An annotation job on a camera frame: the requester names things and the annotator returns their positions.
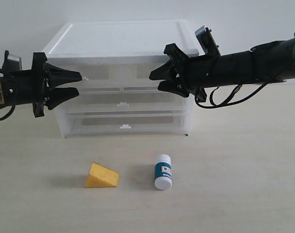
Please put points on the white bottle teal label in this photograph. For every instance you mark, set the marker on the white bottle teal label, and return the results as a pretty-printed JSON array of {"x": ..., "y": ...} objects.
[{"x": 163, "y": 172}]

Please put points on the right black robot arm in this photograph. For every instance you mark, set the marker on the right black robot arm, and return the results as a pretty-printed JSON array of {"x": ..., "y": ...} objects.
[{"x": 272, "y": 62}]

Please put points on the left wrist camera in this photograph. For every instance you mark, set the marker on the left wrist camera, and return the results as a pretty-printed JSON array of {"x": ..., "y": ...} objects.
[{"x": 11, "y": 62}]

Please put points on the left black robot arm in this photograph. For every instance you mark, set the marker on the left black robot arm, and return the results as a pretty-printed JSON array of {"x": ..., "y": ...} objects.
[{"x": 6, "y": 111}]

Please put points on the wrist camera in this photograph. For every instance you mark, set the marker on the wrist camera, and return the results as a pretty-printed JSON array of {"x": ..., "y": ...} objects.
[
  {"x": 11, "y": 62},
  {"x": 207, "y": 42}
]

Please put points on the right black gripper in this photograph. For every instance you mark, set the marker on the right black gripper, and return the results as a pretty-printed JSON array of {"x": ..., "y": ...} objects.
[{"x": 183, "y": 75}]

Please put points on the white plastic drawer cabinet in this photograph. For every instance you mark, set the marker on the white plastic drawer cabinet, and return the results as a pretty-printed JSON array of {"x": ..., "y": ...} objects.
[{"x": 116, "y": 44}]

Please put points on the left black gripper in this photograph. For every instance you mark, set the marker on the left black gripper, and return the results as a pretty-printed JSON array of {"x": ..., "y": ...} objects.
[{"x": 28, "y": 86}]

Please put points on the yellow cheese wedge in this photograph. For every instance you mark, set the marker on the yellow cheese wedge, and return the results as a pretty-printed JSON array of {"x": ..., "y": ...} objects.
[{"x": 100, "y": 176}]

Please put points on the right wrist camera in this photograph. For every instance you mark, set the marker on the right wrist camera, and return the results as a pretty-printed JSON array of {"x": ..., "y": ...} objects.
[{"x": 207, "y": 42}]

